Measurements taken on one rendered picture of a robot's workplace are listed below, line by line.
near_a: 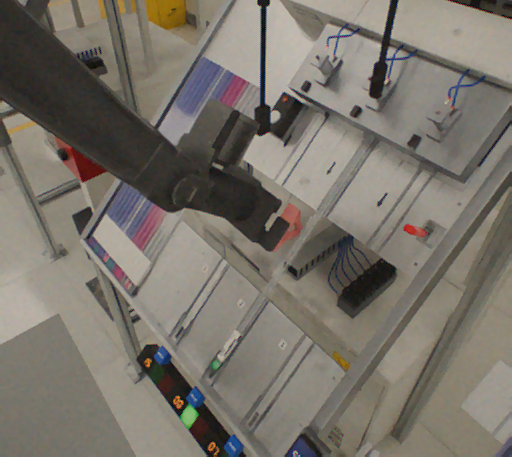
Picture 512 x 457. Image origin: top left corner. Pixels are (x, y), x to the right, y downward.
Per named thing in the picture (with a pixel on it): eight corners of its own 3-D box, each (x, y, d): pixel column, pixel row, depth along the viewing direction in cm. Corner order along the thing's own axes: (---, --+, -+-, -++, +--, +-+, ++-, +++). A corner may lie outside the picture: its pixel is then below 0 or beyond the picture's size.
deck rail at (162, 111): (103, 246, 114) (82, 242, 108) (99, 241, 115) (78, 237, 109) (259, -7, 105) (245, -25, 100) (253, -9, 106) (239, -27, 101)
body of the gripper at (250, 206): (236, 165, 64) (202, 150, 58) (285, 202, 59) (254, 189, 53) (212, 203, 65) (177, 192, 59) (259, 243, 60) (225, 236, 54)
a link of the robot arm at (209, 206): (155, 191, 53) (185, 213, 50) (182, 138, 52) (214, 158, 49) (194, 203, 59) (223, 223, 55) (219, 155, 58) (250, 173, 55)
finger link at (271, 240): (288, 194, 68) (254, 179, 60) (323, 219, 64) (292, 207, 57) (264, 231, 69) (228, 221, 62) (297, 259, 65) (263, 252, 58)
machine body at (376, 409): (349, 481, 136) (391, 384, 94) (207, 325, 174) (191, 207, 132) (465, 348, 167) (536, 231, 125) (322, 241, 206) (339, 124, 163)
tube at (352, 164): (219, 369, 83) (215, 370, 82) (214, 364, 84) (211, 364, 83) (380, 133, 77) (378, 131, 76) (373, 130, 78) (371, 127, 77)
